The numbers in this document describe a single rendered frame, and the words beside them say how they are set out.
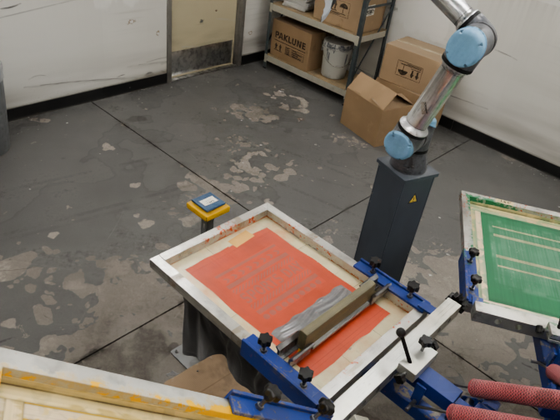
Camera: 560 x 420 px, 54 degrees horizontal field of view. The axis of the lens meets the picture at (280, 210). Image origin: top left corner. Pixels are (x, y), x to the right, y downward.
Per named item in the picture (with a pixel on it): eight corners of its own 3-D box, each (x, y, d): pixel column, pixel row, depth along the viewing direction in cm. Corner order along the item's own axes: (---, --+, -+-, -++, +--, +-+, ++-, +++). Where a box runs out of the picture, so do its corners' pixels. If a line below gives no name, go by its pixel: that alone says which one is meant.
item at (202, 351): (182, 355, 215) (183, 276, 190) (188, 350, 217) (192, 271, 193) (262, 435, 191) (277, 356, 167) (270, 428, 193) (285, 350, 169)
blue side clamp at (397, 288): (349, 277, 202) (353, 262, 198) (357, 272, 205) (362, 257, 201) (417, 324, 187) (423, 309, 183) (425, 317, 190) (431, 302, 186)
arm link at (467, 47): (416, 155, 213) (503, 34, 176) (400, 169, 202) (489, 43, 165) (392, 137, 215) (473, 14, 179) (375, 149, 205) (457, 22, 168)
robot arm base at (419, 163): (410, 153, 232) (416, 132, 226) (433, 172, 222) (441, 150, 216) (382, 159, 225) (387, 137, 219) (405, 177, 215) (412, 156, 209)
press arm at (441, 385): (397, 375, 161) (401, 364, 158) (407, 364, 165) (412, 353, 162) (447, 413, 152) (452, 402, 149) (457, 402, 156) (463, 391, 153)
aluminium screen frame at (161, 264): (149, 267, 192) (149, 258, 190) (266, 209, 229) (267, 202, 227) (317, 416, 151) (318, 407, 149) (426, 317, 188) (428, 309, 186)
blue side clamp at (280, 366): (239, 354, 167) (241, 339, 163) (251, 346, 170) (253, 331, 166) (312, 420, 151) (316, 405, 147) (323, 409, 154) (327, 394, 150)
